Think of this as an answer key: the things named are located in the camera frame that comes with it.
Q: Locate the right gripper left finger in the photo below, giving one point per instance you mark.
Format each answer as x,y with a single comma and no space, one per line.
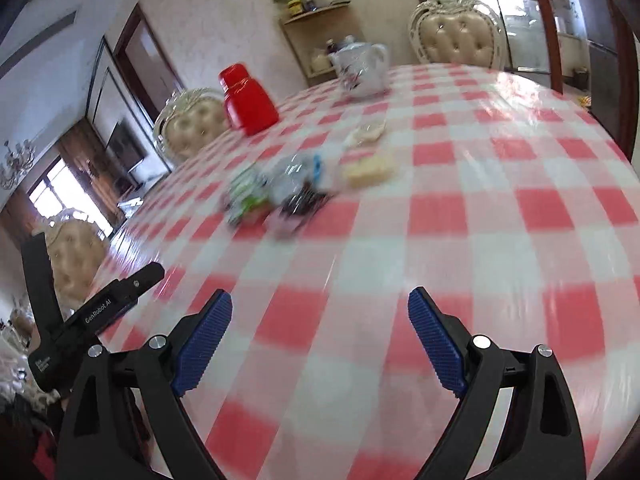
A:
99,438

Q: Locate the grey printed snack packet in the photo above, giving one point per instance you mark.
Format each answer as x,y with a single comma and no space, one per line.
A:
294,193

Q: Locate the clear packet yellow cookie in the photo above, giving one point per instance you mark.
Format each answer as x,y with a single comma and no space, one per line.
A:
368,171

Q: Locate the cream tufted chair left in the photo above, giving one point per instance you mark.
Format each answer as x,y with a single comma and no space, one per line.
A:
76,248

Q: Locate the cream tufted chair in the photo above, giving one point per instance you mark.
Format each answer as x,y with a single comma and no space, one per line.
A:
190,121
76,248
463,32

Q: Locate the chandelier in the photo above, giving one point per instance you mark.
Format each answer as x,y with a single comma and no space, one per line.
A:
19,160

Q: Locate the red white checkered tablecloth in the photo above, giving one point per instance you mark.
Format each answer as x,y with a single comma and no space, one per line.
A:
508,203

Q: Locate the green snack packet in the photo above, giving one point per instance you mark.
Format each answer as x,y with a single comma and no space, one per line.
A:
246,192

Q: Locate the cream tufted chair middle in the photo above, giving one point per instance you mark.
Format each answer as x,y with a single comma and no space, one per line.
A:
190,121

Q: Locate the red thermos jug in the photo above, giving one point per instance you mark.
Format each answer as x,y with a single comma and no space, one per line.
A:
247,104

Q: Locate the clear packet pale pastry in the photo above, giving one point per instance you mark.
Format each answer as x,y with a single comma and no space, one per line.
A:
365,134

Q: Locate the wooden corner shelf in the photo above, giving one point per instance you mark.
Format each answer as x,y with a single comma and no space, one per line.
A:
307,35

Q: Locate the white floral teapot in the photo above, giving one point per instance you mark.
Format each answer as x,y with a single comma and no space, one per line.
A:
362,69

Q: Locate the yellow jar on shelf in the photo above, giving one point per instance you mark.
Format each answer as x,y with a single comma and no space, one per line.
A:
295,7

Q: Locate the cream tufted chair far right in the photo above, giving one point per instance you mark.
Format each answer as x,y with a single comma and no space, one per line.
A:
463,32

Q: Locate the wall television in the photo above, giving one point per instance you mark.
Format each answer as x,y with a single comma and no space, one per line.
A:
124,147

